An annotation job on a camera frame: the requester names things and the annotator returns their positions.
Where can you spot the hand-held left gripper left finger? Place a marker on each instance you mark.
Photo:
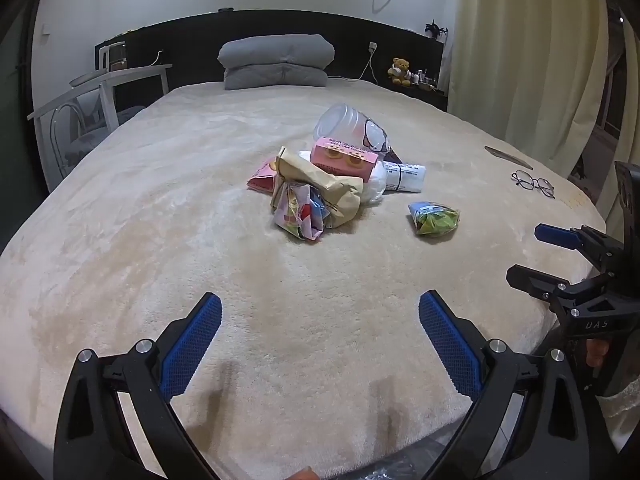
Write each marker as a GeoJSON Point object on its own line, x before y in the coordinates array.
{"type": "Point", "coordinates": [192, 350]}

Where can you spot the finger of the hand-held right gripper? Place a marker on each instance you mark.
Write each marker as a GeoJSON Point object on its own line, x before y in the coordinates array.
{"type": "Point", "coordinates": [555, 235]}
{"type": "Point", "coordinates": [530, 280]}

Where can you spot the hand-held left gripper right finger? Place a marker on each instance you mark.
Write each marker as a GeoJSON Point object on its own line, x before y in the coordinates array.
{"type": "Point", "coordinates": [450, 350]}

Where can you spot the green snack packet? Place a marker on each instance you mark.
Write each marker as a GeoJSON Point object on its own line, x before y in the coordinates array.
{"type": "Point", "coordinates": [434, 220]}

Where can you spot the colourful wrapper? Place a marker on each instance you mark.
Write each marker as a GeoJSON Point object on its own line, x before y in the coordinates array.
{"type": "Point", "coordinates": [300, 215]}

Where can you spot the pink packet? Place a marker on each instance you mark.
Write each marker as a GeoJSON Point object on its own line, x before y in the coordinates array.
{"type": "Point", "coordinates": [261, 177]}

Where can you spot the brown paper bag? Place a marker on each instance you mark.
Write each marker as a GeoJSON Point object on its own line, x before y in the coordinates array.
{"type": "Point", "coordinates": [310, 175]}

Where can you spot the pink cardboard box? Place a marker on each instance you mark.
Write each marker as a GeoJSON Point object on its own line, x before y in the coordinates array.
{"type": "Point", "coordinates": [340, 157]}

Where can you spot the clear plastic jar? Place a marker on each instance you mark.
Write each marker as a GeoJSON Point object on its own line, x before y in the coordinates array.
{"type": "Point", "coordinates": [345, 120]}

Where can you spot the person's right hand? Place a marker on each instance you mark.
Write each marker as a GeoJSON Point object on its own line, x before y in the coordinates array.
{"type": "Point", "coordinates": [596, 352]}

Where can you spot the thin-framed eyeglasses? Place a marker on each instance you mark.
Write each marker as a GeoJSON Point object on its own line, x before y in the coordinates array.
{"type": "Point", "coordinates": [522, 178]}

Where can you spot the dark smartphone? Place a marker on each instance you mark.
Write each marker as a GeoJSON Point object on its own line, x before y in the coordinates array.
{"type": "Point", "coordinates": [507, 156]}

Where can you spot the cream fleece blanket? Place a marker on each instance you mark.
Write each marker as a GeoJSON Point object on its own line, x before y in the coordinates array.
{"type": "Point", "coordinates": [150, 210]}

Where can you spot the cream curtain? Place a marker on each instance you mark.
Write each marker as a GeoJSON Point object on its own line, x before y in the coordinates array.
{"type": "Point", "coordinates": [525, 60]}

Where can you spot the small toiletry bottles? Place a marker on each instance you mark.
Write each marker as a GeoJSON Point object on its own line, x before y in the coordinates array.
{"type": "Point", "coordinates": [426, 80]}

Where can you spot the brown teddy bear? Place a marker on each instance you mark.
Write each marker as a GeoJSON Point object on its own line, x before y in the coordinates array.
{"type": "Point", "coordinates": [400, 71]}

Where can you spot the dark artificial plant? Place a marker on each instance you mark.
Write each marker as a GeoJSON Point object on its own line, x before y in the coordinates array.
{"type": "Point", "coordinates": [436, 30]}

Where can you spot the clear chair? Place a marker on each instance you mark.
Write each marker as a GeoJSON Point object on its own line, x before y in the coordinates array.
{"type": "Point", "coordinates": [87, 135]}

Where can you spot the white table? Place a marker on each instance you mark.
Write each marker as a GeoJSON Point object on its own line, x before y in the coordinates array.
{"type": "Point", "coordinates": [145, 71]}

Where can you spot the grey tray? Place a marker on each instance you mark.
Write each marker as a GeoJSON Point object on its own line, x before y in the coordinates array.
{"type": "Point", "coordinates": [87, 79]}

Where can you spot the grey folded quilt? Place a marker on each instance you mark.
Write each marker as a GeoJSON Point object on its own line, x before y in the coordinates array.
{"type": "Point", "coordinates": [275, 60]}

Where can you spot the black headboard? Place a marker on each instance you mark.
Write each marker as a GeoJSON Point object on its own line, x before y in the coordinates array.
{"type": "Point", "coordinates": [190, 45]}

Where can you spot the white kettle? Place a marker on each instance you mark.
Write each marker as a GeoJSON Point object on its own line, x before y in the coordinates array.
{"type": "Point", "coordinates": [112, 55]}

